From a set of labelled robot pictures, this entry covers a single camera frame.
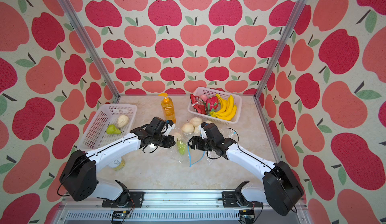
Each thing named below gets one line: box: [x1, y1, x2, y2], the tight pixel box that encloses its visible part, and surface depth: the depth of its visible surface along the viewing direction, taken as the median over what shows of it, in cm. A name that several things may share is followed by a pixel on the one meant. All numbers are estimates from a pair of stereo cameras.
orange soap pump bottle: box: [158, 92, 177, 124], surface depth 95 cm
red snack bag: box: [189, 93, 208, 116], surface depth 103 cm
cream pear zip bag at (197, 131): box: [193, 126, 201, 136], surface depth 97 cm
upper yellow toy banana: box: [224, 94, 234, 114], surface depth 104 cm
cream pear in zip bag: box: [181, 123, 195, 134], surface depth 98 cm
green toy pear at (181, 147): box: [176, 140, 186, 156], surface depth 87 cm
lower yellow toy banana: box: [209, 103, 238, 122], surface depth 100 cm
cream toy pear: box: [117, 114, 130, 129], surface depth 101 cm
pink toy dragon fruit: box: [206, 95, 220, 112], surface depth 107 cm
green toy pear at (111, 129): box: [106, 124, 125, 135], surface depth 97 cm
